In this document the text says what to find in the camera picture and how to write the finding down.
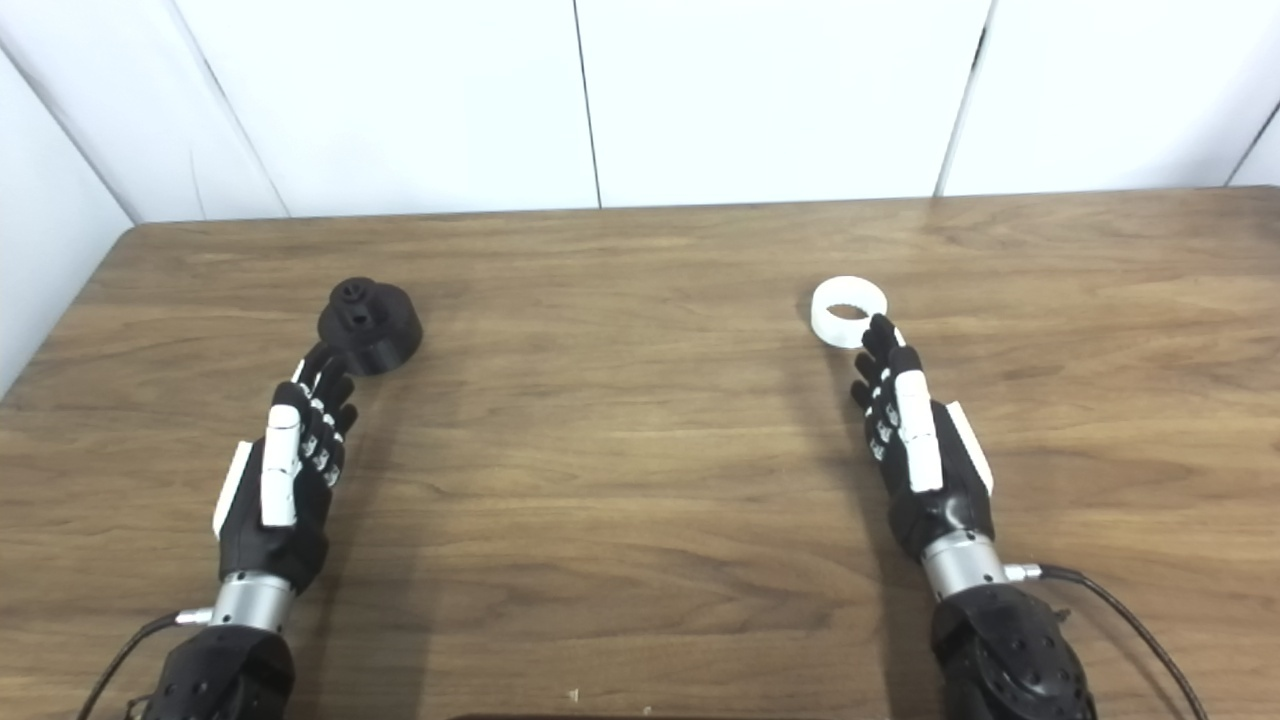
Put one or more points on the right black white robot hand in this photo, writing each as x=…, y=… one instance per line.
x=945, y=500

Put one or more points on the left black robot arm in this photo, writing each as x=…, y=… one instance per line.
x=230, y=675

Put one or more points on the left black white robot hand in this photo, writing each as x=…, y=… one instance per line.
x=300, y=500

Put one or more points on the round black stepped part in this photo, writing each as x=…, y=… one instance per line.
x=370, y=330

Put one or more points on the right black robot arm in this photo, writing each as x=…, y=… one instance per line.
x=1010, y=660

